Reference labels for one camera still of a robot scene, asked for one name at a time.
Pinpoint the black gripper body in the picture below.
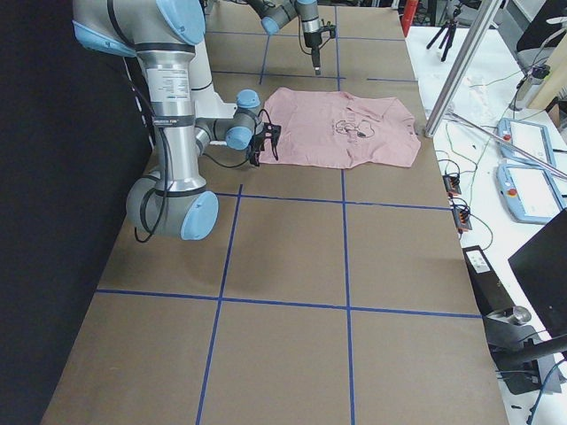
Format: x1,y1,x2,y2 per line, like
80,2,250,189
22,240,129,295
250,126,268,154
303,32,321,56

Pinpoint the pink Snoopy t-shirt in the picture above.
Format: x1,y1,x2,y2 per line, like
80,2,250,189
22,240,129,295
260,88,421,169

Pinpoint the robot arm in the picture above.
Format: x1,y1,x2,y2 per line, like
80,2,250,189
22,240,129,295
245,0,323,75
73,1,269,240

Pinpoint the red cylinder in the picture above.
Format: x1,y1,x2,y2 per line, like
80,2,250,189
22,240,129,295
400,0,419,36

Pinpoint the small black tripod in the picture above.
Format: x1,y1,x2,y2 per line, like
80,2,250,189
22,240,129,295
426,5,461,62

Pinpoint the metal reacher grabber stick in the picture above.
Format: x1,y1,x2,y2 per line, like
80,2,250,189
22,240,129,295
445,111,567,182

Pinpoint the orange terminal block far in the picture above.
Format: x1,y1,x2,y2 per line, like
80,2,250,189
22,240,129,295
443,174,462,198

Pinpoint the orange terminal block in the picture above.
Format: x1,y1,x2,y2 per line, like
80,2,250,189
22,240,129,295
452,205,472,234
443,174,462,198

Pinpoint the orange terminal block near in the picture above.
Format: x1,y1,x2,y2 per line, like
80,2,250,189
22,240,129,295
452,205,472,234

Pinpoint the far blue teach pendant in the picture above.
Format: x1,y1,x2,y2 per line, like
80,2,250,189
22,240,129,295
497,118,556,166

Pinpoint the blue teach pendant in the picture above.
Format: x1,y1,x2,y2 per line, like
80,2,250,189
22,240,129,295
497,118,556,166
496,164,566,225

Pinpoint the near blue teach pendant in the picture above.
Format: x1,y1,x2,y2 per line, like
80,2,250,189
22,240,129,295
496,164,566,225

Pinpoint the black power supply box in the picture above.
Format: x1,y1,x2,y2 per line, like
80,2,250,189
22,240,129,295
462,245,514,316

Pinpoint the black monitor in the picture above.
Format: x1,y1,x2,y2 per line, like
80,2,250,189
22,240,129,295
509,211,567,336

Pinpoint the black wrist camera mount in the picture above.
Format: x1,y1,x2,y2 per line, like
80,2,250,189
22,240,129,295
315,19,336,45

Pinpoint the aluminium frame post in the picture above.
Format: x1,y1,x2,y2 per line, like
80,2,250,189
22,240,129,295
424,0,501,138

